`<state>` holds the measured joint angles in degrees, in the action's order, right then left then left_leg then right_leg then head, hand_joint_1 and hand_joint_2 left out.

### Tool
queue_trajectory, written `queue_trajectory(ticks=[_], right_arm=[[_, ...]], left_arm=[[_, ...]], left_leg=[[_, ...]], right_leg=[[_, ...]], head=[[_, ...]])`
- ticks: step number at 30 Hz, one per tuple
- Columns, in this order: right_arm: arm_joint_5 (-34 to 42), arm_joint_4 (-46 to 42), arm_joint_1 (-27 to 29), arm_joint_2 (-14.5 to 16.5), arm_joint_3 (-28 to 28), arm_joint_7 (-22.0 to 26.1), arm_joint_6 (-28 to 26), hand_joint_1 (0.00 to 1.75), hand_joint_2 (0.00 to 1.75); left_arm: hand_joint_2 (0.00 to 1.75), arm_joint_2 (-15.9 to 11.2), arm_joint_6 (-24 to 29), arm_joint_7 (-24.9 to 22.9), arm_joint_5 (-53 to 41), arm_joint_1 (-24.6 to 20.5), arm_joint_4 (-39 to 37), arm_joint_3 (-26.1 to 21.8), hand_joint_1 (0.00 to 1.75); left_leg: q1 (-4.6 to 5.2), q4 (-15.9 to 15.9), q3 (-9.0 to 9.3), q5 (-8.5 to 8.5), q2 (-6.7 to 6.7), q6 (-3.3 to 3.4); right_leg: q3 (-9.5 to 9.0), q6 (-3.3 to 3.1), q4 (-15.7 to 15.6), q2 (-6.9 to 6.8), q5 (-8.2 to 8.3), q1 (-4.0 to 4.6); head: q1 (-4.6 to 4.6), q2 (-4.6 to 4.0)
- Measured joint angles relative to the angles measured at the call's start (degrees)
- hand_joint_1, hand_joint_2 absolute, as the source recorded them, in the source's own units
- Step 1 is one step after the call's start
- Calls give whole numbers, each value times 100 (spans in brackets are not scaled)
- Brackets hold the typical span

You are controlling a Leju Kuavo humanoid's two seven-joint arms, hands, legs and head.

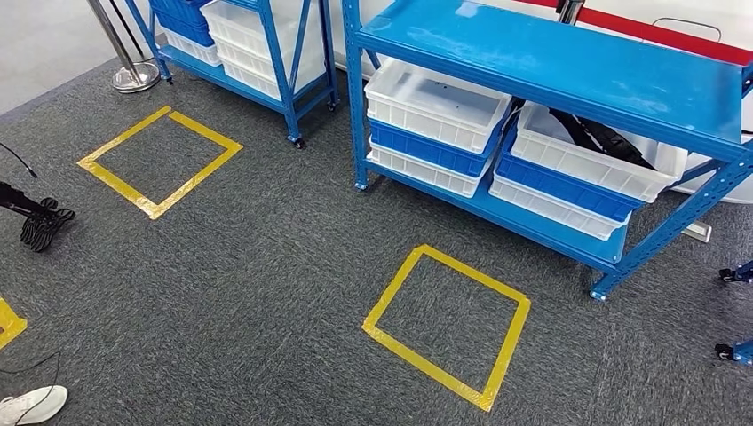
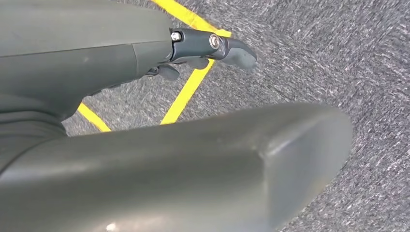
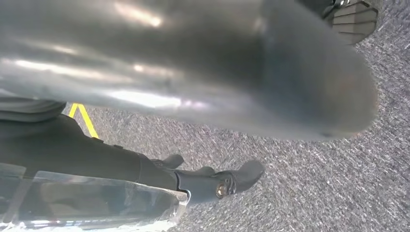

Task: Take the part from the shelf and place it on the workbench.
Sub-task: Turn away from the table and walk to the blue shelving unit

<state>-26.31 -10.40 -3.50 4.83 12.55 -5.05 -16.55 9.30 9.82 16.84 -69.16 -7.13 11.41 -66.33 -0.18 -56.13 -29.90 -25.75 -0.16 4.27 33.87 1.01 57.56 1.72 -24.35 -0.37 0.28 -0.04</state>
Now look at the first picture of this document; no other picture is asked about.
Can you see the black plastic trim part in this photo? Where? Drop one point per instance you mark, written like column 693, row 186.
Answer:
column 600, row 141

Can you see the white car with red stripe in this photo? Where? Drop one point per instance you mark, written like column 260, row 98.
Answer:
column 623, row 9

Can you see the yellow floor tape rectangle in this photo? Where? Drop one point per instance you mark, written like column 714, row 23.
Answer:
column 9, row 323

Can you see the person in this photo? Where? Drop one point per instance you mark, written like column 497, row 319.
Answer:
column 29, row 406

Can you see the chrome stanchion post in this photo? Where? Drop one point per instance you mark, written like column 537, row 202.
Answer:
column 135, row 76

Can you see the black glossy post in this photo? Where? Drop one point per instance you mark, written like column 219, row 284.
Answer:
column 569, row 10

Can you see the pale metal floor bracket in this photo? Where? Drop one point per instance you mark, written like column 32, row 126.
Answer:
column 697, row 232

